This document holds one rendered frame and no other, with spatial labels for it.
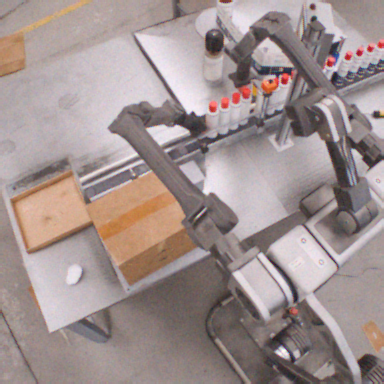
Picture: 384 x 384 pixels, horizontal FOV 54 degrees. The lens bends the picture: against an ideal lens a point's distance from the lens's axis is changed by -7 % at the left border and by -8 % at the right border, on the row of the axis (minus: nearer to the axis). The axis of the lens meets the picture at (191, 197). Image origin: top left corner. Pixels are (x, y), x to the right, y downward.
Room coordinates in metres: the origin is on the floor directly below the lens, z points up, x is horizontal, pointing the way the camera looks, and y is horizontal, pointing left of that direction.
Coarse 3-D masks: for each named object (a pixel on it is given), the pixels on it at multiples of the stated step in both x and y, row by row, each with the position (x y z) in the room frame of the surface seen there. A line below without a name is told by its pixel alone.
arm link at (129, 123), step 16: (128, 112) 0.64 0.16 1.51; (112, 128) 0.61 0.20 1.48; (128, 128) 0.60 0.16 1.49; (144, 128) 0.62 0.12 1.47; (144, 144) 0.56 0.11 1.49; (144, 160) 0.52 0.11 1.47; (160, 160) 0.51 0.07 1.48; (160, 176) 0.48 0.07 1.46; (176, 176) 0.47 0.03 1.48; (176, 192) 0.43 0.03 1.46; (192, 192) 0.43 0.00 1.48; (192, 208) 0.39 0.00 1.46; (208, 208) 0.39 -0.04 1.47; (224, 208) 0.39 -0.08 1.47; (224, 224) 0.35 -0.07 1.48; (192, 240) 0.32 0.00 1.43
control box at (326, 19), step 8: (304, 8) 1.14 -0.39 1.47; (320, 8) 1.14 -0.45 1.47; (328, 8) 1.14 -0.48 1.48; (304, 16) 1.09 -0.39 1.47; (320, 16) 1.09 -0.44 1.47; (328, 16) 1.10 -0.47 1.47; (304, 24) 1.06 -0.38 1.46; (328, 24) 1.05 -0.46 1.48; (296, 32) 1.15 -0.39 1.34; (304, 32) 1.02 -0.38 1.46; (328, 32) 1.01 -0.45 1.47; (328, 40) 1.00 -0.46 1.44; (320, 48) 1.01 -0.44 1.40; (328, 48) 1.00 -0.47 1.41; (320, 56) 1.01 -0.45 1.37; (320, 64) 1.00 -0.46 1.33
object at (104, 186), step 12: (348, 84) 1.33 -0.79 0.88; (252, 120) 1.09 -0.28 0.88; (264, 120) 1.09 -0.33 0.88; (228, 132) 1.02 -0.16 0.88; (168, 144) 0.96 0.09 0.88; (192, 144) 0.96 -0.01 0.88; (180, 156) 0.90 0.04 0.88; (120, 168) 0.84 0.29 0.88; (132, 168) 0.84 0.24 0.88; (144, 168) 0.84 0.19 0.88; (96, 180) 0.79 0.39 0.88; (108, 180) 0.79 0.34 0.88; (120, 180) 0.79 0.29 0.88; (96, 192) 0.73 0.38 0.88
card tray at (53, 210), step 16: (64, 176) 0.83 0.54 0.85; (32, 192) 0.76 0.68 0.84; (48, 192) 0.76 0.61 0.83; (64, 192) 0.76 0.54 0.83; (80, 192) 0.76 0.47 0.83; (16, 208) 0.68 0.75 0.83; (32, 208) 0.68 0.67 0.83; (48, 208) 0.68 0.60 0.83; (64, 208) 0.68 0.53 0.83; (80, 208) 0.68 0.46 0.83; (16, 224) 0.59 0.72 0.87; (32, 224) 0.61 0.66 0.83; (48, 224) 0.61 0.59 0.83; (64, 224) 0.61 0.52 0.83; (80, 224) 0.60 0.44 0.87; (32, 240) 0.54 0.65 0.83; (48, 240) 0.53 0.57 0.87
